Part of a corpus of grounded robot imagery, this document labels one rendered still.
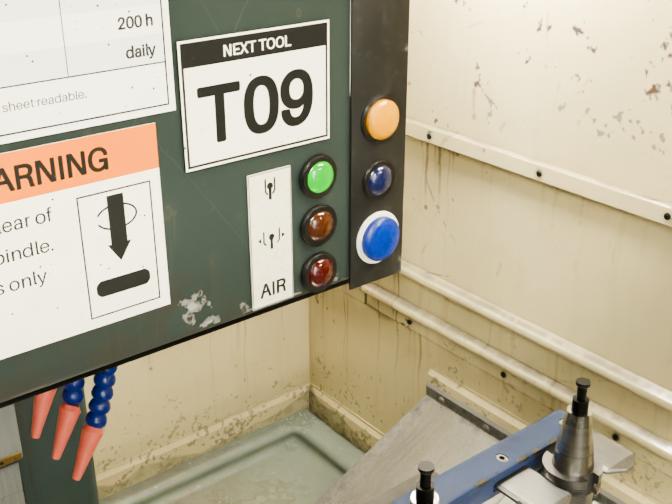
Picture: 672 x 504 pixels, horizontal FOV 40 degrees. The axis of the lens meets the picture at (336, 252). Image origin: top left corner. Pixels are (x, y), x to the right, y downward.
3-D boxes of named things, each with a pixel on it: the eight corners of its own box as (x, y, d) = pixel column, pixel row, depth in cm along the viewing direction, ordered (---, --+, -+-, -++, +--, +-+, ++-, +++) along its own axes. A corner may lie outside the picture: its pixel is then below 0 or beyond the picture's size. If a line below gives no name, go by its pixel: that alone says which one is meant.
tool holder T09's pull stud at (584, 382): (579, 403, 96) (583, 375, 95) (591, 411, 95) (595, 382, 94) (567, 408, 96) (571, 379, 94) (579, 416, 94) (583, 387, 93)
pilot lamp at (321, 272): (336, 285, 59) (336, 253, 58) (309, 295, 58) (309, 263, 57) (331, 281, 59) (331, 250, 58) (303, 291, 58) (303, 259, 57)
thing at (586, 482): (571, 457, 103) (574, 439, 102) (612, 488, 98) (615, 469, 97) (528, 476, 100) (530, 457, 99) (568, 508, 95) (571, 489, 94)
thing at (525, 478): (580, 504, 95) (581, 497, 94) (546, 526, 92) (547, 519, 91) (528, 470, 100) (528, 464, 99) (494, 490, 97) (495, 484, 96)
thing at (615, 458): (644, 462, 101) (645, 456, 101) (614, 481, 98) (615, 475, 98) (591, 432, 106) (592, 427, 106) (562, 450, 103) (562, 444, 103)
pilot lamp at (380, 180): (395, 193, 60) (396, 161, 59) (369, 201, 58) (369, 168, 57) (388, 191, 60) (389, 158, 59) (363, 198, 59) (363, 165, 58)
